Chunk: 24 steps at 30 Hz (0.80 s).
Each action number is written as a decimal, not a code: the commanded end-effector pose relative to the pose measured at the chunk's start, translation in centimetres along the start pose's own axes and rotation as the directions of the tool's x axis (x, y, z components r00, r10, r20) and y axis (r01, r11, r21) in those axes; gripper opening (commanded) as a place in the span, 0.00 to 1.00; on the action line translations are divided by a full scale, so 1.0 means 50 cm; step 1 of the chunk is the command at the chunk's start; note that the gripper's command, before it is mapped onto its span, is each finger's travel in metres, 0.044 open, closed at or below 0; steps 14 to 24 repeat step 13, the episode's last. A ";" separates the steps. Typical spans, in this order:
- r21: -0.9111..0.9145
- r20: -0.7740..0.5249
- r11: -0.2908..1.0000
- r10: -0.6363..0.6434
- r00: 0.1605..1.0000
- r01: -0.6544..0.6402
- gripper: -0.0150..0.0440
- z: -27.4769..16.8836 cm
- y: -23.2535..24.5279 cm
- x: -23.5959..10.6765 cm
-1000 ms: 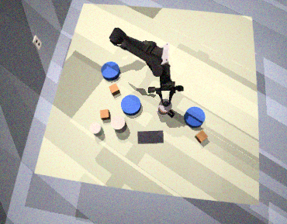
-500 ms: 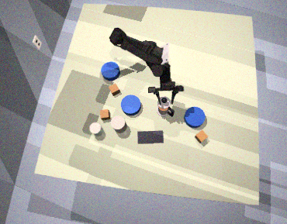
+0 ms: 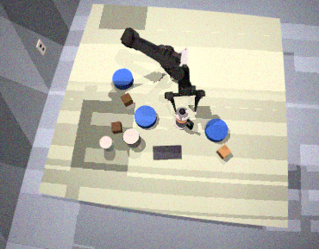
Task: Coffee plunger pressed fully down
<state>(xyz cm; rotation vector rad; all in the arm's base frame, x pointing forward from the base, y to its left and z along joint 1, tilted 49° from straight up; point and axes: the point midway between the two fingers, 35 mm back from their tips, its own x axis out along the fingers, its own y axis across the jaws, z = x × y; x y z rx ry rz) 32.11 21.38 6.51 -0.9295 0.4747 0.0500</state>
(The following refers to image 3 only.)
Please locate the blue cylinder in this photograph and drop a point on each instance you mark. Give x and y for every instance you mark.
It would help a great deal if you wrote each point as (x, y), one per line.
(122, 78)
(216, 130)
(145, 116)

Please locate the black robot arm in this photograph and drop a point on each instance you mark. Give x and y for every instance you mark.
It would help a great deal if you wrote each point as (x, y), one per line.
(164, 54)

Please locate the brown block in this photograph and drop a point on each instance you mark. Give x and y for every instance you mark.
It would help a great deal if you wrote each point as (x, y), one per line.
(223, 152)
(116, 127)
(126, 98)

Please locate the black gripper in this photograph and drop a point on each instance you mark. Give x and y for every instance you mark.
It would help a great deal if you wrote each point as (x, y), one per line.
(198, 95)

